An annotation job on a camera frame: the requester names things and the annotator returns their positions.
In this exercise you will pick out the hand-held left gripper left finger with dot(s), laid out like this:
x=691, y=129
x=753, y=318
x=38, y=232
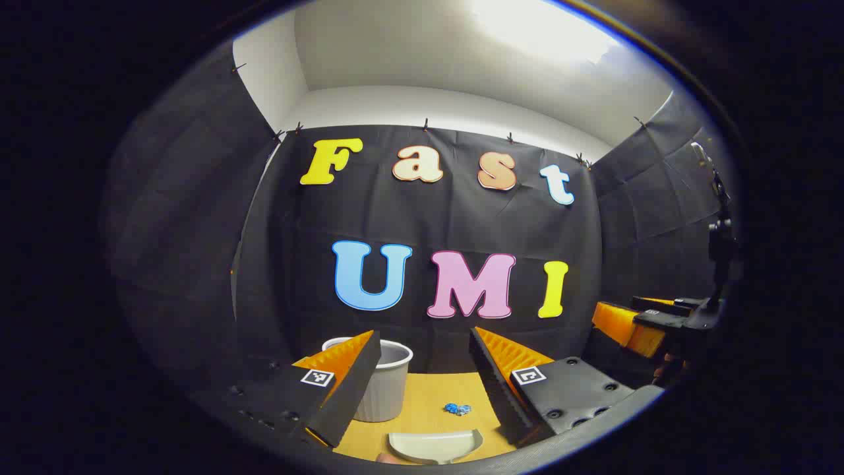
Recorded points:
x=353, y=389

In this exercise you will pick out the white ribbed garbage bin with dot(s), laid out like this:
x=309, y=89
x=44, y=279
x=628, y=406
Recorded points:
x=389, y=389

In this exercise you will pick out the wooden desktop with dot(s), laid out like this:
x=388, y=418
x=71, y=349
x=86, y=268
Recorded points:
x=428, y=396

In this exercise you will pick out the white plastic dustpan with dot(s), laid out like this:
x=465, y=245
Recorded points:
x=435, y=445

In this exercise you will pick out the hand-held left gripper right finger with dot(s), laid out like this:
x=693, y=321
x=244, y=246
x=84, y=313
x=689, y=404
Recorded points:
x=494, y=389

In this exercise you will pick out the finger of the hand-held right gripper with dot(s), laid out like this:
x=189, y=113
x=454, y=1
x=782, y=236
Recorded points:
x=613, y=320
x=649, y=336

